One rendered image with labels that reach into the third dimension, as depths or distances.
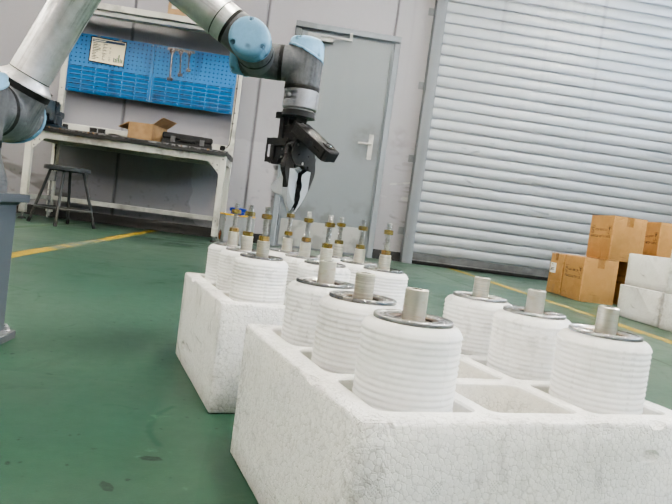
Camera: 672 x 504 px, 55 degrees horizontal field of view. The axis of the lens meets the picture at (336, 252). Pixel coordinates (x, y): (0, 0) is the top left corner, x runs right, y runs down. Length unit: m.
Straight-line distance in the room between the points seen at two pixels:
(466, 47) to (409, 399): 6.05
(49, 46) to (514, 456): 1.22
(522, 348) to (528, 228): 5.78
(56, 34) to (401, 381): 1.13
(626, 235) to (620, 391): 4.02
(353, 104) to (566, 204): 2.30
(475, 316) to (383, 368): 0.33
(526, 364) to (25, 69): 1.14
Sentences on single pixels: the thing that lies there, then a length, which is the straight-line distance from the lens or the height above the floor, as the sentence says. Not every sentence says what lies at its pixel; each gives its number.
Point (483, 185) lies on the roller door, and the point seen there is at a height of 0.84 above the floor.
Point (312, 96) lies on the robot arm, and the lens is 1.38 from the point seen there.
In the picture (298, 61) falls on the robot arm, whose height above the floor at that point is 0.65.
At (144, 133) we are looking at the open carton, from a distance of 5.79.
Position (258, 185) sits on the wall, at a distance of 6.15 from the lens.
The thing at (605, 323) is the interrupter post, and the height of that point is 0.26.
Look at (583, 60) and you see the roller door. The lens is 6.92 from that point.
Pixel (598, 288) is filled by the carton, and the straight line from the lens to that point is 4.66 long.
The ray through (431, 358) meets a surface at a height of 0.23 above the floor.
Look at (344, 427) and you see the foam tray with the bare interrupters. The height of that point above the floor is 0.16.
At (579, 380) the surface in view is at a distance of 0.72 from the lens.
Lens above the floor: 0.34
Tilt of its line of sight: 3 degrees down
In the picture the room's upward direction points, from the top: 8 degrees clockwise
